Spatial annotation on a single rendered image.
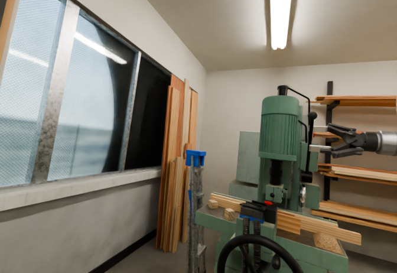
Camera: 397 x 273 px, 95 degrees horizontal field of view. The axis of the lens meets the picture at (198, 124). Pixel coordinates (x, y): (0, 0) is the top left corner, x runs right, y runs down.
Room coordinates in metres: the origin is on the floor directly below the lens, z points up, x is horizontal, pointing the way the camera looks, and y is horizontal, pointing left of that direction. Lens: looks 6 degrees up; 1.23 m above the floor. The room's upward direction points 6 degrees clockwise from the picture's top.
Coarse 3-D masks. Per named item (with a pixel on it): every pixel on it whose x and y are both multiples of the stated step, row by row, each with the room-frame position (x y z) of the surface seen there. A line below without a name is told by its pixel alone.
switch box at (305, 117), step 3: (303, 117) 1.11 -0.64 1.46; (306, 117) 1.10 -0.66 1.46; (303, 120) 1.11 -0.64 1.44; (306, 120) 1.10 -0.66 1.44; (306, 123) 1.10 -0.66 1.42; (303, 126) 1.11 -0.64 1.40; (303, 129) 1.11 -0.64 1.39; (303, 132) 1.11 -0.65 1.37; (303, 135) 1.11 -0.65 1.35; (303, 138) 1.11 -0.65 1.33; (312, 138) 1.09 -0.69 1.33
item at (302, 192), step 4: (300, 184) 0.99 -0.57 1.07; (304, 184) 0.97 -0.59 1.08; (300, 188) 0.95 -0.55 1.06; (304, 188) 0.94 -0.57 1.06; (300, 192) 0.94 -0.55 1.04; (304, 192) 0.93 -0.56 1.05; (300, 196) 0.94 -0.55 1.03; (304, 196) 0.93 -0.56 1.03; (300, 200) 0.94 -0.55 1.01; (304, 200) 0.93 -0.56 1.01; (300, 204) 0.95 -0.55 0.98; (304, 204) 0.94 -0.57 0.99
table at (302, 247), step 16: (208, 208) 1.00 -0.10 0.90; (224, 208) 1.03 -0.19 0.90; (208, 224) 0.91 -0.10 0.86; (224, 224) 0.87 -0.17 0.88; (288, 240) 0.75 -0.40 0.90; (304, 240) 0.75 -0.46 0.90; (272, 256) 0.69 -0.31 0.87; (304, 256) 0.72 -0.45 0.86; (320, 256) 0.70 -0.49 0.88; (336, 256) 0.68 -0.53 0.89; (336, 272) 0.68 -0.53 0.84
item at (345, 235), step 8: (216, 200) 1.06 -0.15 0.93; (224, 200) 1.04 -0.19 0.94; (232, 208) 1.02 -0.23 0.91; (304, 224) 0.86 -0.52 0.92; (312, 224) 0.84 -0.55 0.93; (320, 224) 0.83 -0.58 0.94; (328, 232) 0.81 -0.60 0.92; (336, 232) 0.80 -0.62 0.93; (344, 232) 0.79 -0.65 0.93; (352, 232) 0.78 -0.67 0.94; (344, 240) 0.79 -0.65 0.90; (352, 240) 0.78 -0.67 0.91; (360, 240) 0.76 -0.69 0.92
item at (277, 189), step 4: (268, 184) 0.92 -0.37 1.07; (272, 184) 0.93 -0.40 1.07; (268, 188) 0.90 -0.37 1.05; (272, 188) 0.89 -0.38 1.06; (276, 188) 0.88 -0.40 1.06; (280, 188) 0.87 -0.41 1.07; (268, 192) 0.89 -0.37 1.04; (272, 192) 0.89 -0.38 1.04; (276, 192) 0.88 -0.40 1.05; (280, 192) 0.87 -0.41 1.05; (268, 196) 0.89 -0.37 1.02; (276, 196) 0.88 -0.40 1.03; (280, 196) 0.87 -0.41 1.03; (272, 200) 0.88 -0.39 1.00; (276, 200) 0.88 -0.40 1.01; (280, 200) 0.87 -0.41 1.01
